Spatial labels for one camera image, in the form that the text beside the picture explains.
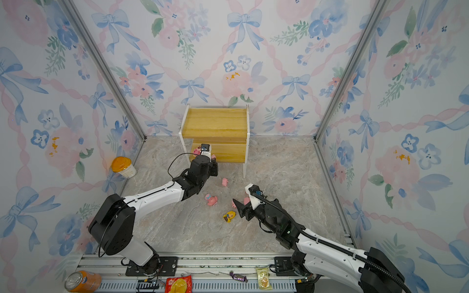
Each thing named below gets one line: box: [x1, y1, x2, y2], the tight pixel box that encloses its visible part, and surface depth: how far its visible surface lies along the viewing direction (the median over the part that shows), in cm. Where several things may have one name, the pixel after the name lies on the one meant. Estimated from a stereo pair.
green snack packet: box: [255, 266, 273, 291], surface depth 72 cm
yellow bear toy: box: [222, 210, 237, 223], surface depth 87 cm
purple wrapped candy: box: [229, 270, 249, 283], surface depth 73 cm
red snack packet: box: [164, 275, 193, 293], surface depth 70 cm
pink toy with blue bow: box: [204, 193, 218, 207], surface depth 92 cm
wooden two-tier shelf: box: [178, 103, 251, 179], surface depth 82 cm
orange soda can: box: [65, 270, 102, 293], surface depth 63 cm
